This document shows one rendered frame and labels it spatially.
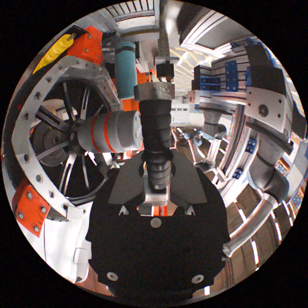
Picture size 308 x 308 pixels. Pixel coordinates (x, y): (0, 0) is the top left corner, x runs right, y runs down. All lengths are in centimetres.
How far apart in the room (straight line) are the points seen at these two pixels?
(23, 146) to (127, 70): 37
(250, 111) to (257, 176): 27
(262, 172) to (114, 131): 55
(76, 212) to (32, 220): 13
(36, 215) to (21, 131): 14
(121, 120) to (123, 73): 21
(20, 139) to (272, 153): 63
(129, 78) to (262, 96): 42
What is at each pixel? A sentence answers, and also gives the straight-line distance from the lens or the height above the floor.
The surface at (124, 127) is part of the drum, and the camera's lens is 24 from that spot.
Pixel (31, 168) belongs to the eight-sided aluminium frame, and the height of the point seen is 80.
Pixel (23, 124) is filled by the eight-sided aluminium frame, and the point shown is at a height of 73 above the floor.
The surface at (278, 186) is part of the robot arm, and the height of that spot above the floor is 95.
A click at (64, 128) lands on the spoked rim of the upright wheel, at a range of 37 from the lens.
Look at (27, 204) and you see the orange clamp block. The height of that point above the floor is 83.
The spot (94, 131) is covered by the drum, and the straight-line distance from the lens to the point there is 28.
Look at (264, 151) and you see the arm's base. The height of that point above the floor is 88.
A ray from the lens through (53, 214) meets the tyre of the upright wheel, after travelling 34.
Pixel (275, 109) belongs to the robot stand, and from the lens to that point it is 29.
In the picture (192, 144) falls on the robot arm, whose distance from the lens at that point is 97.
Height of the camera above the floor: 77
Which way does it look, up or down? 32 degrees up
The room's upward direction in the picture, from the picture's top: 177 degrees clockwise
